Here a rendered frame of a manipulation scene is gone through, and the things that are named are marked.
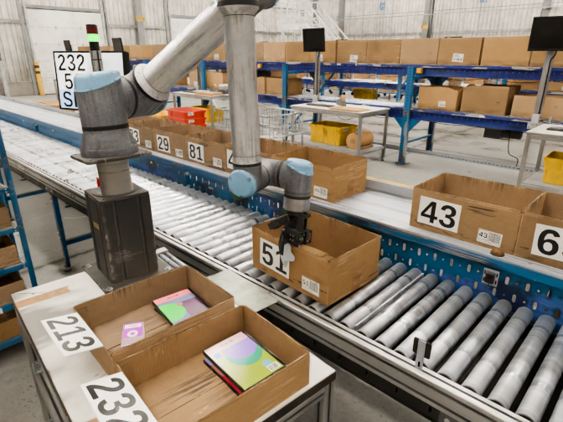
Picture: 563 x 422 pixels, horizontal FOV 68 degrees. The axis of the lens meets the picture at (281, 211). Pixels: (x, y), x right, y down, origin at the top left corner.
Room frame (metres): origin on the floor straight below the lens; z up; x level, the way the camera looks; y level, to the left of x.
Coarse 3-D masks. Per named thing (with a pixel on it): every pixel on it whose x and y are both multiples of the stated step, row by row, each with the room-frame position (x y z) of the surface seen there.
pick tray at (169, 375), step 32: (224, 320) 1.00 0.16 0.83; (256, 320) 1.00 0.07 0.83; (160, 352) 0.87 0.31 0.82; (192, 352) 0.93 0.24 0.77; (288, 352) 0.90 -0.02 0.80; (160, 384) 0.83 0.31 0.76; (192, 384) 0.83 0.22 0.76; (224, 384) 0.83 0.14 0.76; (256, 384) 0.73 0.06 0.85; (288, 384) 0.79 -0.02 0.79; (160, 416) 0.73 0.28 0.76; (192, 416) 0.73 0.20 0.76; (224, 416) 0.67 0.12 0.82; (256, 416) 0.73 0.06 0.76
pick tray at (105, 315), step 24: (144, 288) 1.18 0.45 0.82; (168, 288) 1.24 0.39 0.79; (192, 288) 1.27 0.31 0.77; (216, 288) 1.16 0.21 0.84; (96, 312) 1.08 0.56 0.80; (120, 312) 1.12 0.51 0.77; (144, 312) 1.14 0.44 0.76; (216, 312) 1.04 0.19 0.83; (96, 336) 0.90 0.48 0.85; (120, 336) 1.02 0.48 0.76; (168, 336) 0.94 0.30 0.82
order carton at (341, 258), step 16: (256, 224) 1.49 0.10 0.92; (320, 224) 1.60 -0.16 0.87; (336, 224) 1.54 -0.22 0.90; (256, 240) 1.45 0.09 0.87; (272, 240) 1.38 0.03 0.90; (320, 240) 1.59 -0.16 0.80; (336, 240) 1.53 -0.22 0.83; (352, 240) 1.47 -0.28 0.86; (368, 240) 1.42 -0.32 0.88; (256, 256) 1.45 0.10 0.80; (304, 256) 1.26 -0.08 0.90; (320, 256) 1.53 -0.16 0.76; (336, 256) 1.53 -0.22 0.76; (352, 256) 1.27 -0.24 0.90; (368, 256) 1.33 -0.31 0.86; (272, 272) 1.38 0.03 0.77; (304, 272) 1.26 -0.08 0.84; (320, 272) 1.21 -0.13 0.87; (336, 272) 1.21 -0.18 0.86; (352, 272) 1.27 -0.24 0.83; (368, 272) 1.34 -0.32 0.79; (320, 288) 1.21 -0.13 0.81; (336, 288) 1.22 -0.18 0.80; (352, 288) 1.28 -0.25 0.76
